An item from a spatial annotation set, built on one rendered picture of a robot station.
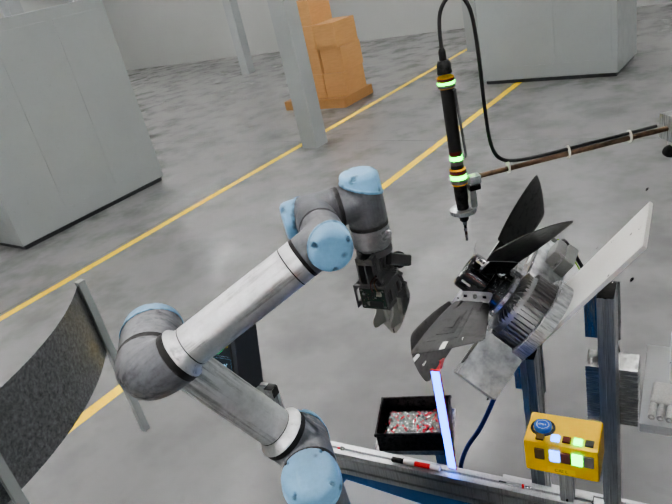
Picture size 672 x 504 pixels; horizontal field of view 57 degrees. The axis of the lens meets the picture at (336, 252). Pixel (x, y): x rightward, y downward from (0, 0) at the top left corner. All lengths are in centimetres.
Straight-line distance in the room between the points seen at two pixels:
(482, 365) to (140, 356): 107
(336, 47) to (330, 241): 877
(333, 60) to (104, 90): 357
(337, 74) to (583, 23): 349
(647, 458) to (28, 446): 253
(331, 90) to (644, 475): 799
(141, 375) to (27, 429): 178
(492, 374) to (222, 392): 88
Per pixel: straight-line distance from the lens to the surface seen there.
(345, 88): 981
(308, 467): 129
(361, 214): 114
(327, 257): 99
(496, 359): 188
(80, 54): 784
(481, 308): 178
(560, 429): 157
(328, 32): 973
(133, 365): 111
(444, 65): 158
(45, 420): 292
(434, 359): 198
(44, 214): 754
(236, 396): 128
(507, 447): 306
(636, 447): 308
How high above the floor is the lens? 215
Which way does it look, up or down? 25 degrees down
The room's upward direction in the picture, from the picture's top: 13 degrees counter-clockwise
